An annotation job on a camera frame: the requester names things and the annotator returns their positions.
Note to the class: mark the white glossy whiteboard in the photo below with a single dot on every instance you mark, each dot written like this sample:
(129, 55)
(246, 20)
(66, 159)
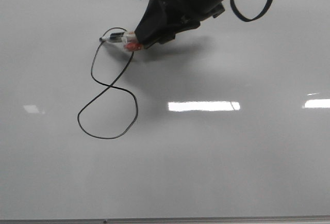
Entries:
(230, 119)

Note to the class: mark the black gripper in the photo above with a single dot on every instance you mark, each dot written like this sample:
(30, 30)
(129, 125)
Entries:
(164, 19)

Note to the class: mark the black white whiteboard marker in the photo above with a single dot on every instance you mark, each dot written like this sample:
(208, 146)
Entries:
(127, 38)

